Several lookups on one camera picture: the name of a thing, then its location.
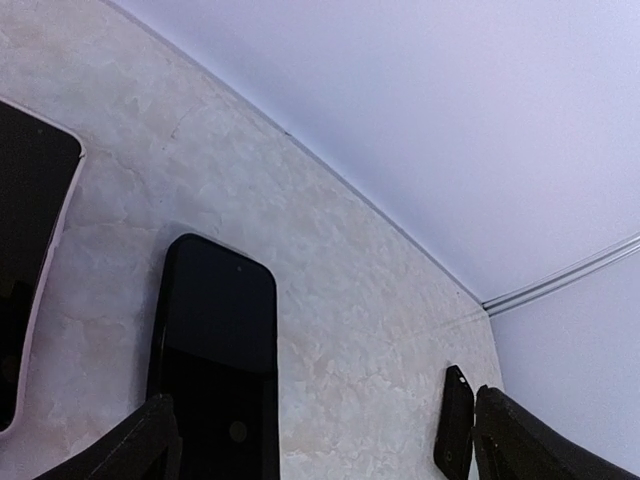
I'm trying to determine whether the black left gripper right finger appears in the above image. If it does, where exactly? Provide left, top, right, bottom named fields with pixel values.
left=473, top=385, right=637, bottom=480

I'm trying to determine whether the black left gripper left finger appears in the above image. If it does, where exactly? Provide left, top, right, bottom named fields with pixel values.
left=39, top=394, right=182, bottom=480

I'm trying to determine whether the black phone case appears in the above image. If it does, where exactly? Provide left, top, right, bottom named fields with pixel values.
left=433, top=365, right=475, bottom=480
left=144, top=232, right=281, bottom=480

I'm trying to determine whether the purple edged black phone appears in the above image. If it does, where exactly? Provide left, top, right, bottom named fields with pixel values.
left=159, top=235, right=277, bottom=480

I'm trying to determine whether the large black phone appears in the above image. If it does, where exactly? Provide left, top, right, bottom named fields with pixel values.
left=0, top=102, right=82, bottom=431

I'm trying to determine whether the right aluminium frame post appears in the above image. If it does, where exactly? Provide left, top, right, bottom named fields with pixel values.
left=482, top=233, right=639, bottom=317

